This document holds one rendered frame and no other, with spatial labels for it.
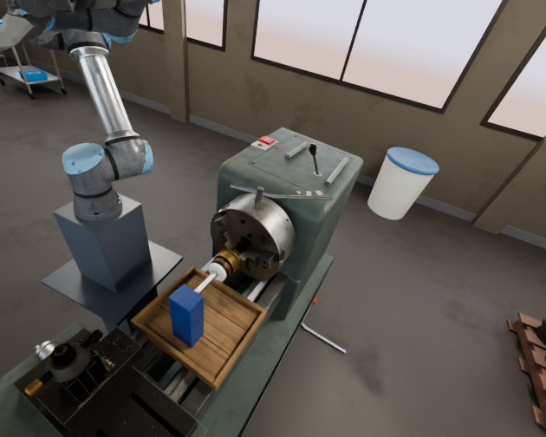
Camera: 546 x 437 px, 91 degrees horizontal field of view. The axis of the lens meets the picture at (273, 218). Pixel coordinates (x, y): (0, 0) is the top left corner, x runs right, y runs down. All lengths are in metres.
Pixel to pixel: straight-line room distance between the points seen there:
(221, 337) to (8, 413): 0.54
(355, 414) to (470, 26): 3.39
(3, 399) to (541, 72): 4.08
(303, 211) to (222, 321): 0.49
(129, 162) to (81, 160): 0.14
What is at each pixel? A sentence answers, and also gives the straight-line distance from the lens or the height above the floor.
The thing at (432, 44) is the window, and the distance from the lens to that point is 3.57.
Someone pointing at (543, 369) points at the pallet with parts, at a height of 0.12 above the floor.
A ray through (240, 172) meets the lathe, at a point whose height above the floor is 1.25.
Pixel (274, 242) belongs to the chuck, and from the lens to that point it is 0.90.
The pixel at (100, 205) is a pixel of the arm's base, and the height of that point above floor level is 1.15.
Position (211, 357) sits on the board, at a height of 0.89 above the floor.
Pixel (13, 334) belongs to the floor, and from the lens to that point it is 2.34.
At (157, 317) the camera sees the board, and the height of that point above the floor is 0.88.
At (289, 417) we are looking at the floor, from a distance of 1.90.
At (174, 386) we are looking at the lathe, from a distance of 0.99.
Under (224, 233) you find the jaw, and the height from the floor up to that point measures 1.16.
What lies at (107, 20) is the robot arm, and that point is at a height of 1.70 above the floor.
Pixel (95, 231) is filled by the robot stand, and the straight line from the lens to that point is 1.08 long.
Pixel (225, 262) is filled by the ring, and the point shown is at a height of 1.12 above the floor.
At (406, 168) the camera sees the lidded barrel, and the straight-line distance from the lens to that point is 3.13.
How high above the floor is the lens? 1.81
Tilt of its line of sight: 40 degrees down
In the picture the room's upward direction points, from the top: 13 degrees clockwise
